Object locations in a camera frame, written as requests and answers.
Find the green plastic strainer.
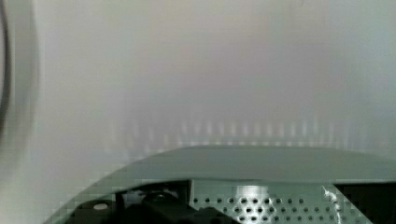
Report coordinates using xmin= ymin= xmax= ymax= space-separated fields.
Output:
xmin=44 ymin=146 xmax=395 ymax=224

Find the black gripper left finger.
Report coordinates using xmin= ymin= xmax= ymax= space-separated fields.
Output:
xmin=66 ymin=181 xmax=240 ymax=224

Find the grey round plate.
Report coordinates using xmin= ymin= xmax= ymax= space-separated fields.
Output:
xmin=1 ymin=0 xmax=12 ymax=133

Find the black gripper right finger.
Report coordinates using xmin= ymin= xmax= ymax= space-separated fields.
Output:
xmin=336 ymin=183 xmax=396 ymax=224

